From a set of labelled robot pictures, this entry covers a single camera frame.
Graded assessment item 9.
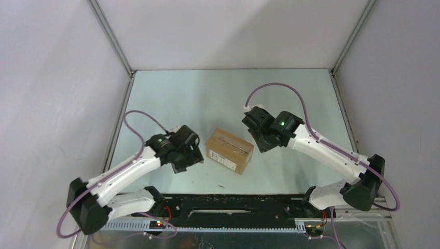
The brown cardboard express box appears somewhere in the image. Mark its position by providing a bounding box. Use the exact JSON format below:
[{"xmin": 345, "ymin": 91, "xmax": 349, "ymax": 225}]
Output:
[{"xmin": 205, "ymin": 128, "xmax": 254, "ymax": 174}]

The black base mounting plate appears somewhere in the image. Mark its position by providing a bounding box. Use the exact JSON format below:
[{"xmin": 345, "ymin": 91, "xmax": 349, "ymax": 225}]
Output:
[{"xmin": 147, "ymin": 194, "xmax": 331, "ymax": 229}]

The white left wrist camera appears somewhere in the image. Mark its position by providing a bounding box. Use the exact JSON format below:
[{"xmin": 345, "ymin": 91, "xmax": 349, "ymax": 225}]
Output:
[{"xmin": 168, "ymin": 126, "xmax": 180, "ymax": 133}]

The left controller board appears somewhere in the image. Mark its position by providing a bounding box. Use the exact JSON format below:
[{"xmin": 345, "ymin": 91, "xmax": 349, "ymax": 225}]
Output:
[{"xmin": 148, "ymin": 220, "xmax": 167, "ymax": 229}]

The right controller board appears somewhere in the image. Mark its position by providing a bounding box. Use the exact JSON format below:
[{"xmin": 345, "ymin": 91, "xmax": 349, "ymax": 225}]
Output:
[{"xmin": 305, "ymin": 225, "xmax": 325, "ymax": 239}]

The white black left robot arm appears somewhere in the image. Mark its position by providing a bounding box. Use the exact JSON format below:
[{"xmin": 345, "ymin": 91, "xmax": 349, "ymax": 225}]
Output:
[{"xmin": 66, "ymin": 125, "xmax": 204, "ymax": 235}]

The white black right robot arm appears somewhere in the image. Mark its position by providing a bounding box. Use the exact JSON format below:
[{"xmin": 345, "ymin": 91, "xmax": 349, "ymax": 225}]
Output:
[{"xmin": 242, "ymin": 105, "xmax": 385, "ymax": 217}]

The aluminium frame rail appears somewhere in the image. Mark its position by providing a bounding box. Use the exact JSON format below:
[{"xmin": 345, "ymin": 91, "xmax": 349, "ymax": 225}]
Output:
[{"xmin": 68, "ymin": 196, "xmax": 403, "ymax": 249}]

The controller board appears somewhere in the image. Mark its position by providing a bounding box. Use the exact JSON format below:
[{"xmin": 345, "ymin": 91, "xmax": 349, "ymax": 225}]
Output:
[
  {"xmin": 148, "ymin": 220, "xmax": 167, "ymax": 229},
  {"xmin": 305, "ymin": 225, "xmax": 325, "ymax": 239}
]

